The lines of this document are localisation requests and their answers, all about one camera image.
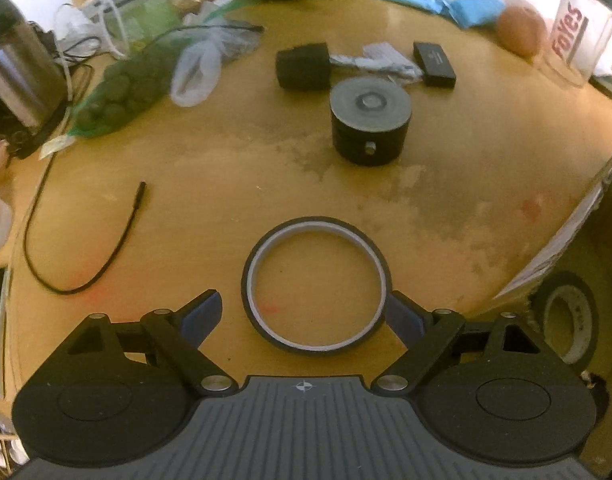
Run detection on steel electric kettle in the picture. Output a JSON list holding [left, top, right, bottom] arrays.
[[0, 0, 73, 145]]

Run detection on small black box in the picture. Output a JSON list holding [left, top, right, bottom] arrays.
[[412, 42, 458, 88]]

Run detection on clear plastic bag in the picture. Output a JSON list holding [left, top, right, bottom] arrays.
[[170, 20, 265, 108]]

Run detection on small clear wrapper packet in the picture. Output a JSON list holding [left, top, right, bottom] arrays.
[[328, 52, 424, 81]]

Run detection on small green white tag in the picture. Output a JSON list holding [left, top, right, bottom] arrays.
[[40, 135, 80, 159]]

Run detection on black tape roll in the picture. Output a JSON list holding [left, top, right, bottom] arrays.
[[531, 271, 601, 366]]

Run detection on bag of green balls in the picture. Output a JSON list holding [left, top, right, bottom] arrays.
[[68, 45, 187, 141]]

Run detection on green-edged zip bag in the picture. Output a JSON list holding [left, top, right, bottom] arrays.
[[201, 0, 257, 17]]

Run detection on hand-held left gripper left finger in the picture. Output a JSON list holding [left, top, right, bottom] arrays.
[[68, 289, 237, 396]]

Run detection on black cylinder with grey top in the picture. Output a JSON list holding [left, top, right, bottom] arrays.
[[330, 77, 413, 166]]

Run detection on white cable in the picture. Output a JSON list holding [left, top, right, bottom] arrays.
[[56, 0, 134, 63]]

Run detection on black cube block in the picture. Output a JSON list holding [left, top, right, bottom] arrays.
[[276, 43, 332, 92]]

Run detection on clear shaker bottle grey lid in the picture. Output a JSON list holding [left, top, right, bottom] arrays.
[[543, 0, 612, 88]]

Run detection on thin tape ring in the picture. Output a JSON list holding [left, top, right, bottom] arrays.
[[241, 217, 393, 359]]

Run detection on dark grey round base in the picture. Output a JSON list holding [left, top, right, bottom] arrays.
[[590, 72, 612, 107]]

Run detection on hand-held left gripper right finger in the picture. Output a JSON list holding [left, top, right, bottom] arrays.
[[372, 290, 547, 395]]

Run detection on black cable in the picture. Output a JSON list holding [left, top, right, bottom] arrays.
[[23, 155, 147, 295]]

